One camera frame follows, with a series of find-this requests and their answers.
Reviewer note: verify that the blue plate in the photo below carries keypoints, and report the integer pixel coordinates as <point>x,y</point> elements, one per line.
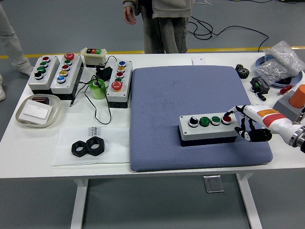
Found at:
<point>296,80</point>

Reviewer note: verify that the small red clip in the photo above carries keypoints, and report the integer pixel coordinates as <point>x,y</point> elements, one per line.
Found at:
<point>286,89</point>

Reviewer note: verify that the blue-grey textured mat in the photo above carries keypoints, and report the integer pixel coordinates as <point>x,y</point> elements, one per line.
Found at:
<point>155,119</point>

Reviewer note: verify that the white wall switch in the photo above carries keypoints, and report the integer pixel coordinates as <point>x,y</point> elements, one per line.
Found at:
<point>35,111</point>

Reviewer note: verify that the person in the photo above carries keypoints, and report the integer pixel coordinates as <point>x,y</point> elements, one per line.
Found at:
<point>166,23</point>
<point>9,38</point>

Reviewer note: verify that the black power adapter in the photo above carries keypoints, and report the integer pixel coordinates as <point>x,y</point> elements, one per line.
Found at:
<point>104,72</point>

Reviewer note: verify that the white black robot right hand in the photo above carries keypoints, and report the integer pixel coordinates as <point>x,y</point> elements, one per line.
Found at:
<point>274,121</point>

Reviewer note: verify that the grey box blue-yellow-red-green-red buttons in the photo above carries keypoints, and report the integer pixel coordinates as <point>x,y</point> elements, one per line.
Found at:
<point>125,82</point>

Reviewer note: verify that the person's right hand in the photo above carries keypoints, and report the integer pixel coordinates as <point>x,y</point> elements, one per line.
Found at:
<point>129,15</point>

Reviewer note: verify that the silver floor plate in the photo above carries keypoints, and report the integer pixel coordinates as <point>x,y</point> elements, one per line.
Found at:
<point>214,184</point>

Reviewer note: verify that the grey selector four-button control box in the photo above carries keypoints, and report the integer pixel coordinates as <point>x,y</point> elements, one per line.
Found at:
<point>205,133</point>

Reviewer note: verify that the white table leg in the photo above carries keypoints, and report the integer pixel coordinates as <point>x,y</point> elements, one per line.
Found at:
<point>250,205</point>
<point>79,205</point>

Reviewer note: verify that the clear bag of washers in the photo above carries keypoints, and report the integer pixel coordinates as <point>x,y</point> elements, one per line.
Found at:
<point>271,69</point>

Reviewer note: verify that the cream three-button switch box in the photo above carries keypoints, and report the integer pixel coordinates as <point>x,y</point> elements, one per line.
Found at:
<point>94,57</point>

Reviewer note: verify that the grey block base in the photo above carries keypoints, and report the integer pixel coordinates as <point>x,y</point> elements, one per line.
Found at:
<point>282,105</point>

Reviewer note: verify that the small black clip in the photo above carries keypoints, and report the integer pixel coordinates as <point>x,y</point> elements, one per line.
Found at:
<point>261,96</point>

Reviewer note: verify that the grey box red-green-red-yellow-blue buttons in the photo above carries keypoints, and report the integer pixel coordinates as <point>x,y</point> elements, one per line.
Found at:
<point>71,76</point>

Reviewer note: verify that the green film roll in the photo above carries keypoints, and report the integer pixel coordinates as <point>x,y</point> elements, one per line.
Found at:
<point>98,91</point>

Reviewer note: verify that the dark brown small block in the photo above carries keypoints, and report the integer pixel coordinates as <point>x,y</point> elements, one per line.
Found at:
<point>40,99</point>

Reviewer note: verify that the black metal gear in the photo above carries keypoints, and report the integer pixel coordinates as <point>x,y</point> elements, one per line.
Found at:
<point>242,71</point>

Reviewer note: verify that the small black hex nut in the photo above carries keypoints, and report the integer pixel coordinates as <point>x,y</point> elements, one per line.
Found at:
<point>76,152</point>

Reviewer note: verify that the orange cylinder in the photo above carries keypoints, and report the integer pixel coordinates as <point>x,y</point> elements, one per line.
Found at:
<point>299,96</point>

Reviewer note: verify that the bubble wrap bag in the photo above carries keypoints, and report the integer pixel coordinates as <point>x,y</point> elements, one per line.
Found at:
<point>286,53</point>

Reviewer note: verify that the beige shallow dish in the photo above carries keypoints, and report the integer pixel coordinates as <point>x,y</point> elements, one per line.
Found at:
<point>54,102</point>

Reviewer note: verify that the large black hex nut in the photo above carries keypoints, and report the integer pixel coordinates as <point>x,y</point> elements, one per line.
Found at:
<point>101,149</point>

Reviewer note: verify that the clear printed plastic bag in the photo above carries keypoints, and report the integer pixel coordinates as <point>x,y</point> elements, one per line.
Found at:
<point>114,148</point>

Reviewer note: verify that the black green terminal module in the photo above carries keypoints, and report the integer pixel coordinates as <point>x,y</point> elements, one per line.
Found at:
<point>261,84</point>

